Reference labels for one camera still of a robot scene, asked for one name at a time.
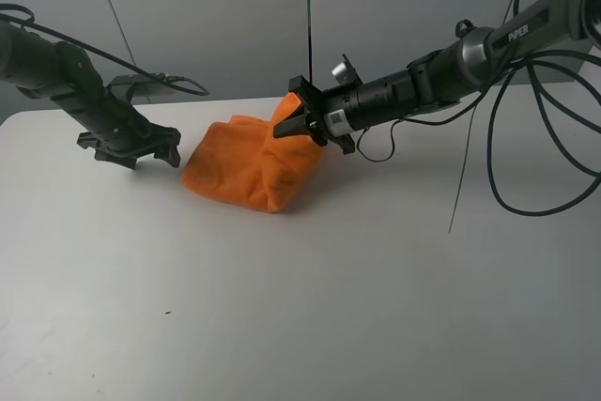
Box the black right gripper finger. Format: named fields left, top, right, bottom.
left=273, top=103, right=310, bottom=139

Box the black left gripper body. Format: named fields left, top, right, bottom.
left=77, top=104, right=162, bottom=169

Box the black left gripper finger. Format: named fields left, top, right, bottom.
left=153, top=145, right=180, bottom=168
left=150, top=126, right=181, bottom=146

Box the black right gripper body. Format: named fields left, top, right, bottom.
left=288, top=75, right=369, bottom=155

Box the orange microfibre towel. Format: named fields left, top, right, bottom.
left=181, top=93, right=324, bottom=213

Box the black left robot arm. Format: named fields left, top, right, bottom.
left=1, top=4, right=181, bottom=169

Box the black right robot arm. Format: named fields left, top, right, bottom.
left=273, top=0, right=600, bottom=154

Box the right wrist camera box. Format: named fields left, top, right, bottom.
left=331, top=54, right=362, bottom=86

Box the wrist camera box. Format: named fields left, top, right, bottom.
left=331, top=54, right=362, bottom=86
left=107, top=74, right=176, bottom=103

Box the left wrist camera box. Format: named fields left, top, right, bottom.
left=107, top=74, right=176, bottom=103

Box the left camera black cable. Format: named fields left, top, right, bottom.
left=27, top=20, right=209, bottom=96

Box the camera black cable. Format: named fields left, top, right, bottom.
left=354, top=121, right=400, bottom=163
left=27, top=20, right=209, bottom=96

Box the right camera black cable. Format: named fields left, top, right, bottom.
left=354, top=121, right=400, bottom=163

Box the right arm hanging cable bundle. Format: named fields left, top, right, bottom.
left=448, top=0, right=601, bottom=236

